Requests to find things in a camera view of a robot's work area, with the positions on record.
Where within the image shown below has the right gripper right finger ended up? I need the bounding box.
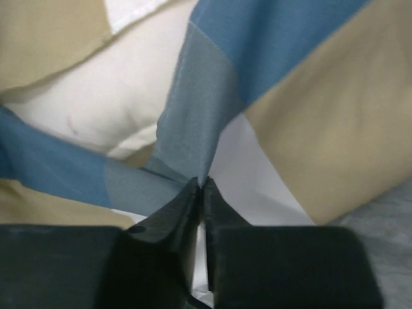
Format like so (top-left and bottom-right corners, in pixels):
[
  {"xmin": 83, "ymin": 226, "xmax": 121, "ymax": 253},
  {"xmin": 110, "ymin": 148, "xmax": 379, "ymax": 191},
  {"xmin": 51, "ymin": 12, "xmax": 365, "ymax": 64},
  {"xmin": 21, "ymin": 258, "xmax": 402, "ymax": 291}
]
[{"xmin": 203, "ymin": 179, "xmax": 383, "ymax": 309}]

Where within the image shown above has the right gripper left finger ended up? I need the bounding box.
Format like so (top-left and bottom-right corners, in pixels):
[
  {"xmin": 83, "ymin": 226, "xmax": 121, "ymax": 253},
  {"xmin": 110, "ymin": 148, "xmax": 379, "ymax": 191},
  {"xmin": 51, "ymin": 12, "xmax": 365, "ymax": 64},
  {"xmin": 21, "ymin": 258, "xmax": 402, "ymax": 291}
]
[{"xmin": 1, "ymin": 180, "xmax": 201, "ymax": 308}]

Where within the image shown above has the cream white pillow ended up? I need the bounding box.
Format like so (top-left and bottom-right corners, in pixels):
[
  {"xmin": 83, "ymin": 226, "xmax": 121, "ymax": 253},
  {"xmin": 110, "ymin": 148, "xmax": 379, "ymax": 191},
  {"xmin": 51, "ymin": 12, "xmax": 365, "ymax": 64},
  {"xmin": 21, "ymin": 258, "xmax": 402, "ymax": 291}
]
[{"xmin": 1, "ymin": 6, "xmax": 189, "ymax": 167}]

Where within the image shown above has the blue beige patchwork pillowcase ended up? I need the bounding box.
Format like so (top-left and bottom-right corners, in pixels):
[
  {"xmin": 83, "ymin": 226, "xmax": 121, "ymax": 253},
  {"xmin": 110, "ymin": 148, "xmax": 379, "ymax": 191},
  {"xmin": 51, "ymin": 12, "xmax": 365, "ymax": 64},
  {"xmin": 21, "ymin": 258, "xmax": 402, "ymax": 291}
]
[{"xmin": 0, "ymin": 0, "xmax": 412, "ymax": 303}]

